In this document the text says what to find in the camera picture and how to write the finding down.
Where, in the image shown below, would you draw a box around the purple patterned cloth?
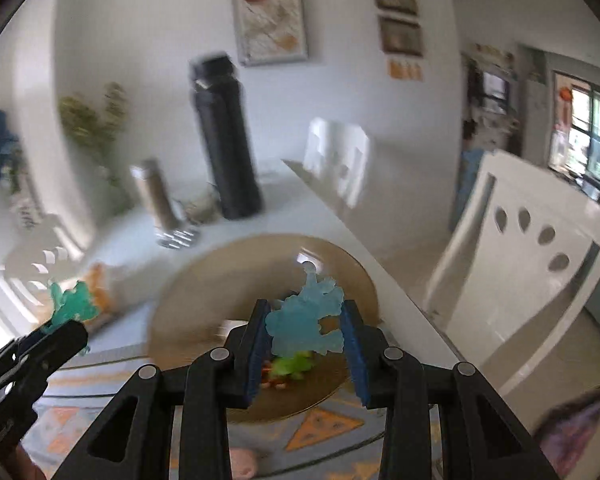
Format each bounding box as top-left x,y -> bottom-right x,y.
535,387 -> 600,476

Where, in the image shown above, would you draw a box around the orange tissue pack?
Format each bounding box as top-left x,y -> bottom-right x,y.
87,265 -> 116,311

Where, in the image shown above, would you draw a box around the beige round object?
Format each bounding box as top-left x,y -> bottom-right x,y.
230,447 -> 256,478

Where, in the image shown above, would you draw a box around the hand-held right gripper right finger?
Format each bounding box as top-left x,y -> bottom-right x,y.
341,300 -> 556,480

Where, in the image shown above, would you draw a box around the person's left hand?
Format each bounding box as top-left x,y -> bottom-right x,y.
14,446 -> 47,480

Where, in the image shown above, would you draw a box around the window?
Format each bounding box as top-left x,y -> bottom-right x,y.
550,70 -> 600,201

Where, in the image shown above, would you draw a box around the brown ribbed glass bowl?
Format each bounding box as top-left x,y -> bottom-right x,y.
147,234 -> 381,423

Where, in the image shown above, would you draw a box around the teal translucent figure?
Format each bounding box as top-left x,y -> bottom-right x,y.
42,280 -> 101,336

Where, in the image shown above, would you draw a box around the green translucent figure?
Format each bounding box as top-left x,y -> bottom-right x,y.
272,352 -> 316,378

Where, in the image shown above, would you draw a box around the patterned blue tablecloth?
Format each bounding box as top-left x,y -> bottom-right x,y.
20,345 -> 441,480

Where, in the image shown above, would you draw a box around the silver foil blister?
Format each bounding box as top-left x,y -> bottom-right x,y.
157,229 -> 199,250

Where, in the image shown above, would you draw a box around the light blue translucent figure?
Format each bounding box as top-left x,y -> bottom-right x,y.
265,262 -> 346,357

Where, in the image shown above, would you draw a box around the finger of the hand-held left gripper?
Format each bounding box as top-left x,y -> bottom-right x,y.
20,320 -> 88,376

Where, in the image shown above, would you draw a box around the grey glass cup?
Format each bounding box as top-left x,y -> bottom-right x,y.
180,195 -> 221,223

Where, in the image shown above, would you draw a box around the tall black bottle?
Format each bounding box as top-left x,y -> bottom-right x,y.
189,52 -> 263,221

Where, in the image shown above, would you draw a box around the large light framed picture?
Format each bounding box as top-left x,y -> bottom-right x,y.
230,0 -> 308,66

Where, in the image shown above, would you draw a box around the yellow hanging ornaments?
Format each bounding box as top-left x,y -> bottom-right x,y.
387,57 -> 425,81

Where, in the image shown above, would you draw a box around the steel thermos flask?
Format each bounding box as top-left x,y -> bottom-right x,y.
130,159 -> 188,233

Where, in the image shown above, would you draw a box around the white chair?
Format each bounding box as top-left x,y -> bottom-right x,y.
0,215 -> 86,301
422,150 -> 600,406
302,117 -> 371,208

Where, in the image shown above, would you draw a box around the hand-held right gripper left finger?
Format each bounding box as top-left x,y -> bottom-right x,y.
50,299 -> 273,480

